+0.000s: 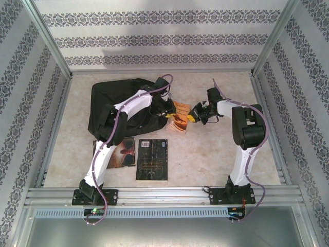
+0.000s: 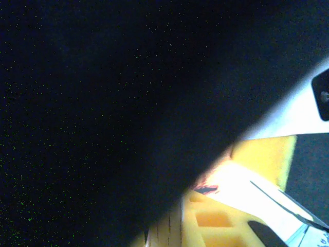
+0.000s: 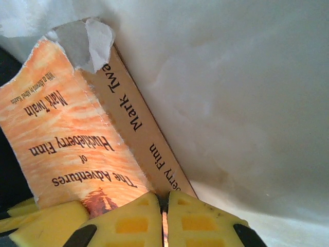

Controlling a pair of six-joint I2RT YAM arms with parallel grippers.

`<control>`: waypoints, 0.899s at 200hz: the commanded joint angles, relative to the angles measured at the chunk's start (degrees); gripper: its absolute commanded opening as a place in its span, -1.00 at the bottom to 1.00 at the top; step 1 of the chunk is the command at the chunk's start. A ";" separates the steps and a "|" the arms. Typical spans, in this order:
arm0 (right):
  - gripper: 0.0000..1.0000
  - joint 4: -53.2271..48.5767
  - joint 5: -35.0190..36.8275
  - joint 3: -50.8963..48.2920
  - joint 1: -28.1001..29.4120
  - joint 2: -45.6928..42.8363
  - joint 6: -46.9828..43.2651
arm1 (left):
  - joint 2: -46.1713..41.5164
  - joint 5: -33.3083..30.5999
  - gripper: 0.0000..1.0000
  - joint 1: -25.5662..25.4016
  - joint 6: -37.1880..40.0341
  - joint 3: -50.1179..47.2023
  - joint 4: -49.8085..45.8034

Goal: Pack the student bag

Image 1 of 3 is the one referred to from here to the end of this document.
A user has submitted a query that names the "right controller circuit board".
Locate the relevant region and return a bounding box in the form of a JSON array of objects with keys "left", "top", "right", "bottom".
[{"left": 228, "top": 207, "right": 247, "bottom": 221}]

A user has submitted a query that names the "left controller circuit board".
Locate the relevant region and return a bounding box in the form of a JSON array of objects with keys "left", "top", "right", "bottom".
[{"left": 83, "top": 208, "right": 105, "bottom": 217}]

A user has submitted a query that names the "aluminium frame post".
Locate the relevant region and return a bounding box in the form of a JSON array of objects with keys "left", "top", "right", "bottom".
[
  {"left": 24, "top": 0, "right": 73, "bottom": 78},
  {"left": 251, "top": 0, "right": 301, "bottom": 77}
]

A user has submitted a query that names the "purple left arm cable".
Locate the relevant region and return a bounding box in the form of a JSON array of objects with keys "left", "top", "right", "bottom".
[{"left": 82, "top": 74, "right": 174, "bottom": 227}]

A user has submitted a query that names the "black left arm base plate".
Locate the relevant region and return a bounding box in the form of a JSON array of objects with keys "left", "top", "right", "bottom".
[{"left": 71, "top": 189, "right": 119, "bottom": 206}]

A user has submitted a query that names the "black backpack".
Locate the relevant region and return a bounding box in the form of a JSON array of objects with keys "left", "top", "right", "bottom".
[{"left": 87, "top": 78, "right": 171, "bottom": 142}]

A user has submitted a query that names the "aluminium mounting rail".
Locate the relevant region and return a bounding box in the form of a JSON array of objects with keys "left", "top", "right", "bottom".
[{"left": 25, "top": 187, "right": 303, "bottom": 206}]

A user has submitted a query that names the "grey metal panel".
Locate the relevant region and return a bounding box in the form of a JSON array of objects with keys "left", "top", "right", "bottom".
[{"left": 15, "top": 216, "right": 316, "bottom": 247}]

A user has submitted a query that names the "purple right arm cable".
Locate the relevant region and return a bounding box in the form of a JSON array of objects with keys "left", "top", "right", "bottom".
[{"left": 212, "top": 78, "right": 269, "bottom": 222}]

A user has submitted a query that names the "aluminium side rail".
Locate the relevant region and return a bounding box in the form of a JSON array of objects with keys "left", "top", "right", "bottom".
[
  {"left": 250, "top": 76, "right": 293, "bottom": 185},
  {"left": 34, "top": 76, "right": 74, "bottom": 188}
]

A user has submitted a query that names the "controller circuit board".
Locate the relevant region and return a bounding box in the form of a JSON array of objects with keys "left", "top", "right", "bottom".
[
  {"left": 83, "top": 208, "right": 105, "bottom": 217},
  {"left": 228, "top": 207, "right": 247, "bottom": 221}
]

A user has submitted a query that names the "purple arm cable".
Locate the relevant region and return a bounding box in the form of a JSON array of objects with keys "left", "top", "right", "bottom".
[
  {"left": 82, "top": 74, "right": 174, "bottom": 227},
  {"left": 212, "top": 78, "right": 269, "bottom": 222}
]

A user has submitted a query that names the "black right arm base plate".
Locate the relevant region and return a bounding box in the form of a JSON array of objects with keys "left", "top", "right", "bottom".
[{"left": 209, "top": 187, "right": 256, "bottom": 206}]

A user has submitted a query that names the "Three Days To See book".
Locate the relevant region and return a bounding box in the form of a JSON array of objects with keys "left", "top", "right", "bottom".
[{"left": 93, "top": 137, "right": 137, "bottom": 170}]

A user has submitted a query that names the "small orange brown book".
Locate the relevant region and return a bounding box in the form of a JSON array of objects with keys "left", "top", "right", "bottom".
[{"left": 166, "top": 100, "right": 192, "bottom": 135}]

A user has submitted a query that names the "grey slotted cable duct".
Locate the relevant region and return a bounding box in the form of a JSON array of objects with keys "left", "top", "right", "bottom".
[{"left": 34, "top": 207, "right": 230, "bottom": 219}]

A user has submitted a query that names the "dark book with barcode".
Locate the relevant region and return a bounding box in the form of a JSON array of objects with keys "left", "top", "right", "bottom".
[{"left": 135, "top": 138, "right": 169, "bottom": 182}]

